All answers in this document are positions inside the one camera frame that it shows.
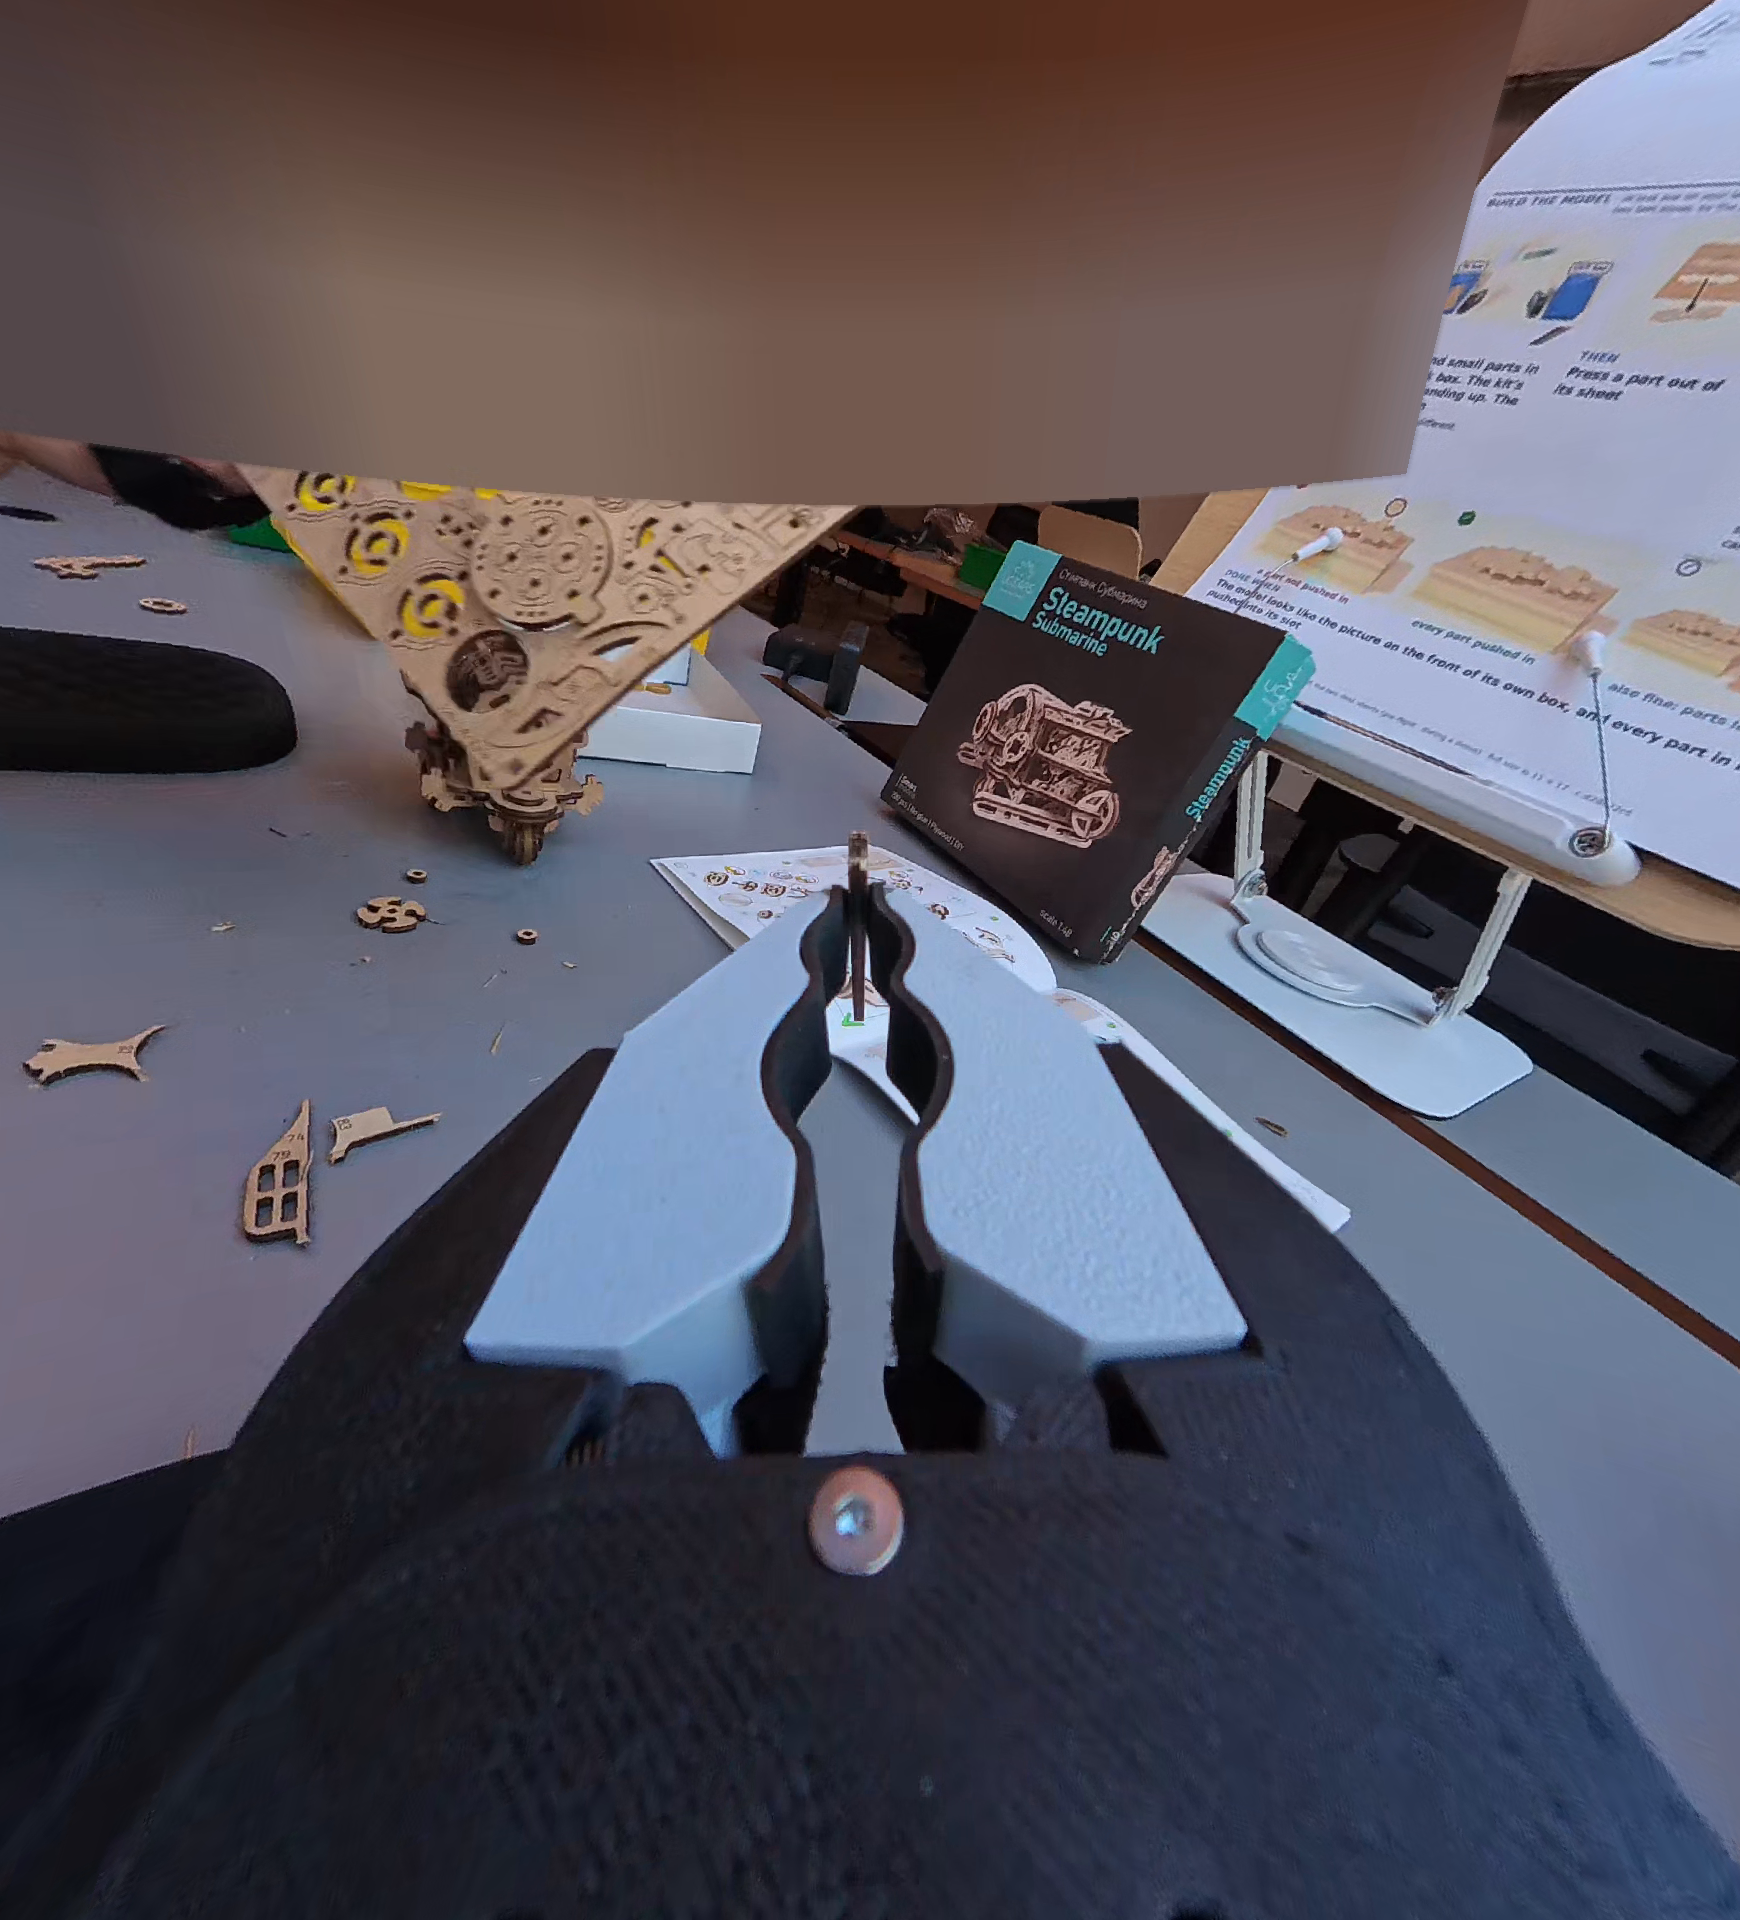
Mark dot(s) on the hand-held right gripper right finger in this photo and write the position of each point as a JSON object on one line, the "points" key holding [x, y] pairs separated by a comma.
{"points": [[1065, 1184]]}

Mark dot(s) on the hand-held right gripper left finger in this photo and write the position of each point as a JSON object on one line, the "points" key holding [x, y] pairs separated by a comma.
{"points": [[660, 1170]]}

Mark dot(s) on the small wooden part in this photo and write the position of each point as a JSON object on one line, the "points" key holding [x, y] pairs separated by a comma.
{"points": [[858, 879]]}

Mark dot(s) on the partly built wooden model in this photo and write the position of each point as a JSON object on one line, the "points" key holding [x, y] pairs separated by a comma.
{"points": [[511, 819]]}

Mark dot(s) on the dark model kit box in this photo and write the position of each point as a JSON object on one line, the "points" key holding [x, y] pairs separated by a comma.
{"points": [[1081, 749]]}

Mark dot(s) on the small angled wooden offcut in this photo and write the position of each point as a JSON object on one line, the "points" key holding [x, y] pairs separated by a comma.
{"points": [[378, 1129]]}

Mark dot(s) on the instruction booklet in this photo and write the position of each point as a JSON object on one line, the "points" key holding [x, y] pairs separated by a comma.
{"points": [[962, 919]]}

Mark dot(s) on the small wooden gear piece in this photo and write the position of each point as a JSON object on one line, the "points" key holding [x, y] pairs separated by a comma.
{"points": [[389, 913]]}

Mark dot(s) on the white-based document stand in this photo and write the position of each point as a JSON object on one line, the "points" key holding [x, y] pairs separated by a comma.
{"points": [[1410, 1034]]}

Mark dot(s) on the long windowed wooden offcut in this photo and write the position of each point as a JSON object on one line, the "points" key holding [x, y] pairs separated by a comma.
{"points": [[277, 1193]]}

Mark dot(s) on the white cardboard box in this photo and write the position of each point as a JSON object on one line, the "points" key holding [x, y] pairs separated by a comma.
{"points": [[677, 735]]}

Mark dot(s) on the black box device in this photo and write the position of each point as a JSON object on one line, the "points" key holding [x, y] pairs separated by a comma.
{"points": [[819, 667]]}

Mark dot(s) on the star-shaped wooden offcut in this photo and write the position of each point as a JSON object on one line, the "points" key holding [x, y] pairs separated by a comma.
{"points": [[92, 1056]]}

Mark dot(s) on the small green bin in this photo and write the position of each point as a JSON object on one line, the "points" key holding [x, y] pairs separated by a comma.
{"points": [[999, 565]]}

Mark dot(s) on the black textured pad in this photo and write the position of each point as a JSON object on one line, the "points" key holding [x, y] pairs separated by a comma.
{"points": [[92, 698]]}

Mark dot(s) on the yellow plastic bin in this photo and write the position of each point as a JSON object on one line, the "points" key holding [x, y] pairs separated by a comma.
{"points": [[312, 490]]}

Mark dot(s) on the printed instruction sheet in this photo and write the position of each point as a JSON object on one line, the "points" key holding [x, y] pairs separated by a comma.
{"points": [[1634, 450]]}

